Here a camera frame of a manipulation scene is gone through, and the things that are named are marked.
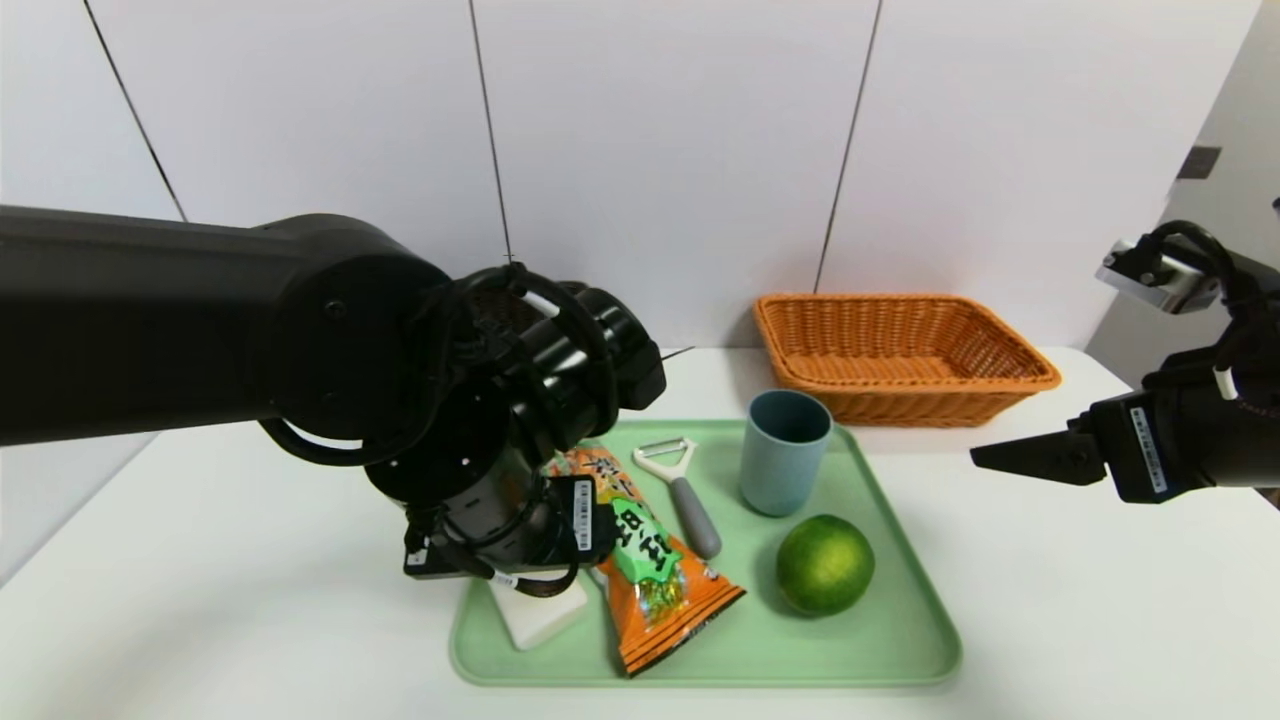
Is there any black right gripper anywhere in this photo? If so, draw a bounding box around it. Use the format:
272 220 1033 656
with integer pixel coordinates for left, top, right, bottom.
969 363 1280 504

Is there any blue-grey plastic cup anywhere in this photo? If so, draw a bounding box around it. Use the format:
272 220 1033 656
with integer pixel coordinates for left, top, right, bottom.
739 389 834 518

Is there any white peeler grey handle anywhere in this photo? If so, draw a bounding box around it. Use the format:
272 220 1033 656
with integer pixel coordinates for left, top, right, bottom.
632 436 723 561

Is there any orange snack bag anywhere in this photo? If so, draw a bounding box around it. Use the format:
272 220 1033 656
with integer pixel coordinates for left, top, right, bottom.
545 445 747 677

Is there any white soap bar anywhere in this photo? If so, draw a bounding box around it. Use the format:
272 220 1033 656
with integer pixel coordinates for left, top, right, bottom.
488 575 589 652

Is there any orange wicker basket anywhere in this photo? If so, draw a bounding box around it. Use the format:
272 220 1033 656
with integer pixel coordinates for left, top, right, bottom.
752 293 1063 429

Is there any green lime fruit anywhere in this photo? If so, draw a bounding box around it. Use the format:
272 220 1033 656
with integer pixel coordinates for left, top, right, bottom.
776 514 877 617

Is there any light green plastic tray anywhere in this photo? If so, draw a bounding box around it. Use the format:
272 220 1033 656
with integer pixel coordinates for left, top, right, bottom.
450 418 963 689

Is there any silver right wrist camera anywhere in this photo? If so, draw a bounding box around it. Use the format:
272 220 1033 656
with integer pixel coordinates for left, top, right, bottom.
1095 238 1221 314

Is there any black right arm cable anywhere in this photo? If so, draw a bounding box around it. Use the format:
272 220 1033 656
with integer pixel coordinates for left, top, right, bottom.
1150 220 1259 336

